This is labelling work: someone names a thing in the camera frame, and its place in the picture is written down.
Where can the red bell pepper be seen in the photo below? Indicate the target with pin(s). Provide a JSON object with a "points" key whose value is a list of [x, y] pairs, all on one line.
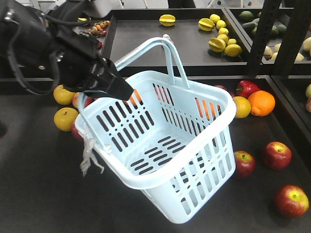
{"points": [[246, 88]]}

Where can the dark red apple left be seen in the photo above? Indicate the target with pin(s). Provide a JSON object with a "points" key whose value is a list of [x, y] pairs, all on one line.
{"points": [[245, 164]]}

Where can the red yellow apple bottom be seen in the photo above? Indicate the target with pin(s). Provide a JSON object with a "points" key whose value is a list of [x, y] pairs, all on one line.
{"points": [[291, 201]]}

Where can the light blue plastic basket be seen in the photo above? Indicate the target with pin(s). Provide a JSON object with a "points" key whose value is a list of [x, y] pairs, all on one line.
{"points": [[170, 140]]}

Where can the yellow starfruit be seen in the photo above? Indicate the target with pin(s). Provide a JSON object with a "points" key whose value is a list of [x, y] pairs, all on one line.
{"points": [[167, 20]]}

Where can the orange right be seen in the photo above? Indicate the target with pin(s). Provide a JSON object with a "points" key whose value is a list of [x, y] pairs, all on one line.
{"points": [[262, 103]]}

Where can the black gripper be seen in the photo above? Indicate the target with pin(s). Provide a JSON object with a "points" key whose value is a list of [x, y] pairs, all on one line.
{"points": [[73, 60]]}

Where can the red apple centre left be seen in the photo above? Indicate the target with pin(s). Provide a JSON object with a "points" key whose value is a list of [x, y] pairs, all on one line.
{"points": [[276, 155]]}

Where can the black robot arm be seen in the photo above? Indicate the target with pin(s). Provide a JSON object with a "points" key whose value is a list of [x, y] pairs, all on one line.
{"points": [[33, 39]]}

